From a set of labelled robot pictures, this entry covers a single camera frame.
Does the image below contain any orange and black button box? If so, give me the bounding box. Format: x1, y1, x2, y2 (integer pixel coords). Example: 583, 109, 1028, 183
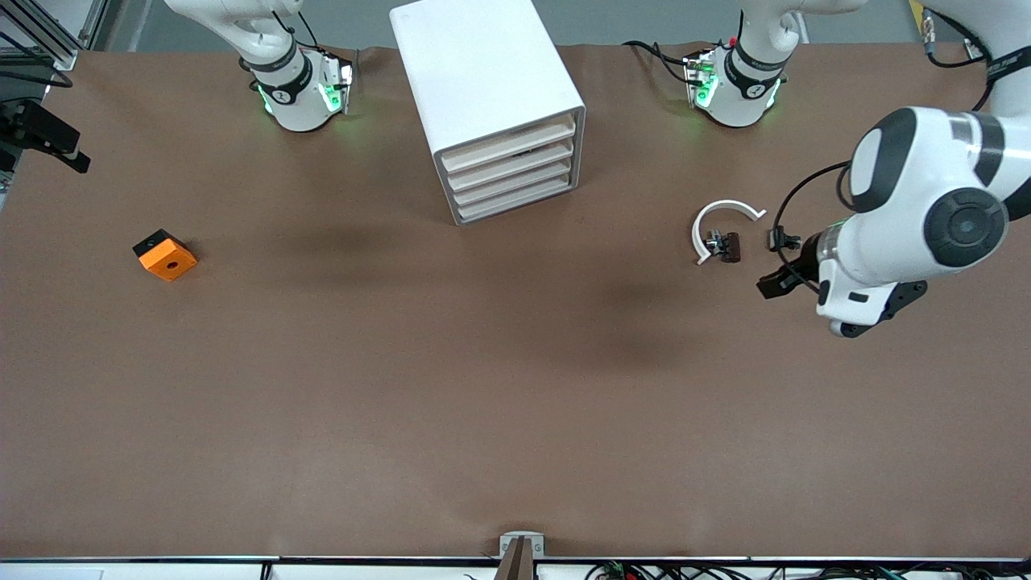
132, 229, 198, 283

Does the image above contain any white drawer cabinet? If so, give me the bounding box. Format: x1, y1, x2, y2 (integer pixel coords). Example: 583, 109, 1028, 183
390, 0, 586, 226

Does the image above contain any small dark brown component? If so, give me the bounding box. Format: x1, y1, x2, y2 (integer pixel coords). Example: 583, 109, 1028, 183
705, 230, 742, 264

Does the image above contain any white curved plastic part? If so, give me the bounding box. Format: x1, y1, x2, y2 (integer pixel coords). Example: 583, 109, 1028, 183
691, 199, 768, 267

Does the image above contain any brown table mat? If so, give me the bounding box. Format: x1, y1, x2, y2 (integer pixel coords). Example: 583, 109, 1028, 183
0, 44, 1031, 559

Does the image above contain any aluminium frame profile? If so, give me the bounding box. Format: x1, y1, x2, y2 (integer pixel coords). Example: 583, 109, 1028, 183
0, 0, 81, 72

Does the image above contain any black left base cable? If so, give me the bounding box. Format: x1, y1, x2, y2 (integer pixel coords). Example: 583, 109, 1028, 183
623, 39, 698, 88

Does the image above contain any black cable with plug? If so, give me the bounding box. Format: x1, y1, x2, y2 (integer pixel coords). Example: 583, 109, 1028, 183
918, 8, 1004, 114

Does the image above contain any grey metal bracket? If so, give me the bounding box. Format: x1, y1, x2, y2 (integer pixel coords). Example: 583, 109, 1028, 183
499, 531, 546, 558

